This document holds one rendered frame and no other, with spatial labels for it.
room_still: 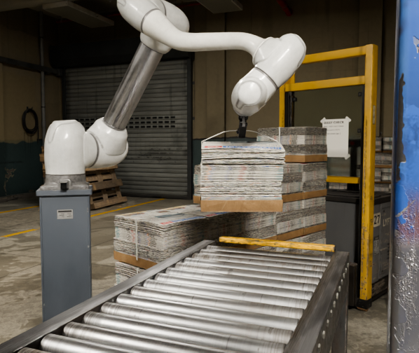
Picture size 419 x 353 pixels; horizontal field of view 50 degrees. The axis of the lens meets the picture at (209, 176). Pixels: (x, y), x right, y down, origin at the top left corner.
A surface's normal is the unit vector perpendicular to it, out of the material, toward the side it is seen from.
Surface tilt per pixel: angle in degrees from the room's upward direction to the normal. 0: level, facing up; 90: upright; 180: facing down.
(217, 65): 90
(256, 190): 99
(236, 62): 90
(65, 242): 90
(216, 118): 90
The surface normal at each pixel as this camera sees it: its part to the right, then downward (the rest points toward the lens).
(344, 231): -0.69, 0.05
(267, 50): -0.39, -0.33
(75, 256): 0.25, 0.07
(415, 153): -0.37, 0.07
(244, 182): -0.02, 0.22
